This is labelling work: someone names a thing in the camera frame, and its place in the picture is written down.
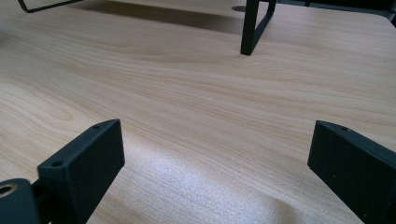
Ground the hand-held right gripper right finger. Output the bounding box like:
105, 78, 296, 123
307, 119, 396, 224

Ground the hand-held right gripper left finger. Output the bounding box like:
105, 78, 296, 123
37, 119, 126, 224

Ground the black metal shelf frame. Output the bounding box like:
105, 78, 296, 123
17, 0, 277, 57

